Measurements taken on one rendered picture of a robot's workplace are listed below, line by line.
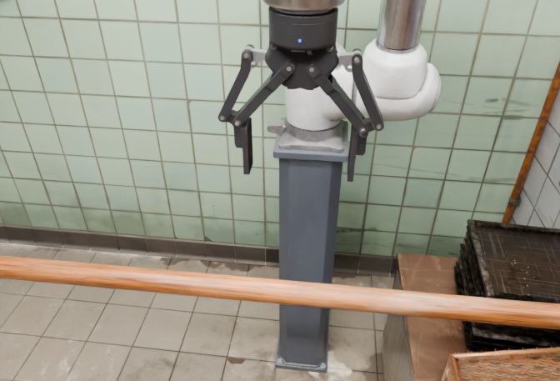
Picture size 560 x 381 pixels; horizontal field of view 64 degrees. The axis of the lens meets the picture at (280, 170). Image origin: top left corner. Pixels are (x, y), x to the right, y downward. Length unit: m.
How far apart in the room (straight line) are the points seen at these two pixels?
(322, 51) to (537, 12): 1.34
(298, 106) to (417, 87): 0.30
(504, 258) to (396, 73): 0.56
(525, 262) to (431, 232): 0.90
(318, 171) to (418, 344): 0.54
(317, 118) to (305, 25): 0.73
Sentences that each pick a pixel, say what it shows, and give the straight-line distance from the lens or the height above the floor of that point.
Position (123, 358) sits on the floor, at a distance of 2.07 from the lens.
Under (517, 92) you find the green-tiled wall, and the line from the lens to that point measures 1.88.
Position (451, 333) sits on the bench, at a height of 0.58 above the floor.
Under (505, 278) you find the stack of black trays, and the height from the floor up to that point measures 0.80.
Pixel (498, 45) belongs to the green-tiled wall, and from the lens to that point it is 1.79.
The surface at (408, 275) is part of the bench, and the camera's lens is 1.51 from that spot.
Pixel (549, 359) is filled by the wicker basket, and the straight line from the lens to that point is 1.22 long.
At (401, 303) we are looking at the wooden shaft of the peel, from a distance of 0.59.
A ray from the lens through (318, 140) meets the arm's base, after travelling 1.23.
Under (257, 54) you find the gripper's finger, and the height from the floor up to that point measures 1.46.
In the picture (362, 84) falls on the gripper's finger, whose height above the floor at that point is 1.44.
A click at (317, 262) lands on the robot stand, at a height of 0.59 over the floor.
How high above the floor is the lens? 1.64
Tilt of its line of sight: 34 degrees down
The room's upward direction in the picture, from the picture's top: straight up
